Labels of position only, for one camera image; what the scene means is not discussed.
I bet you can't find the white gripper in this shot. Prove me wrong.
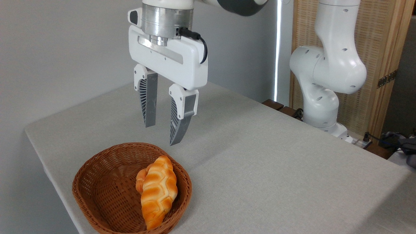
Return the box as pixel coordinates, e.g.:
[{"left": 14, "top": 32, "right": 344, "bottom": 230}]
[{"left": 128, "top": 25, "right": 209, "bottom": 146}]

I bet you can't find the long braided bread loaf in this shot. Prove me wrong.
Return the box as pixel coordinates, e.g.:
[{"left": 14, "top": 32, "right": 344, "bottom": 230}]
[{"left": 141, "top": 155, "right": 178, "bottom": 231}]

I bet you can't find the round orange bread roll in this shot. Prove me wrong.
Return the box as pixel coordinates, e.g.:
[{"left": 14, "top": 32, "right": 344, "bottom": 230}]
[{"left": 136, "top": 168, "right": 149, "bottom": 194}]

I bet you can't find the brown woven wicker basket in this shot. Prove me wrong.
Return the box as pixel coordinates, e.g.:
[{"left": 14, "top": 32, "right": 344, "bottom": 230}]
[{"left": 72, "top": 142, "right": 192, "bottom": 234}]

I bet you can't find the brown wooden block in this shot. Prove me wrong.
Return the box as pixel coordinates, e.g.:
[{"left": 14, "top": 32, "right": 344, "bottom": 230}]
[
  {"left": 279, "top": 106, "right": 303, "bottom": 121},
  {"left": 262, "top": 99, "right": 284, "bottom": 111}
]

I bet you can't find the grey tablecloth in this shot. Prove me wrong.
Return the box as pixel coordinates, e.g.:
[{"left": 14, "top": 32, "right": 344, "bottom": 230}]
[{"left": 24, "top": 76, "right": 416, "bottom": 234}]

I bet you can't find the metal screen hinge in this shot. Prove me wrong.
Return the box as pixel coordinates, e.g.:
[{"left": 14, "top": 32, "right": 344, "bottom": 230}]
[{"left": 377, "top": 70, "right": 397, "bottom": 89}]

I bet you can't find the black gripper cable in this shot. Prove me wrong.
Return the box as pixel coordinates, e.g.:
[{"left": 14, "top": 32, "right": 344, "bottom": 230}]
[{"left": 178, "top": 27, "right": 208, "bottom": 64}]

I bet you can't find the dark cable bundle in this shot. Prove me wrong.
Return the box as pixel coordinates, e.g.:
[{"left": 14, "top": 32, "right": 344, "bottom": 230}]
[{"left": 363, "top": 129, "right": 416, "bottom": 168}]

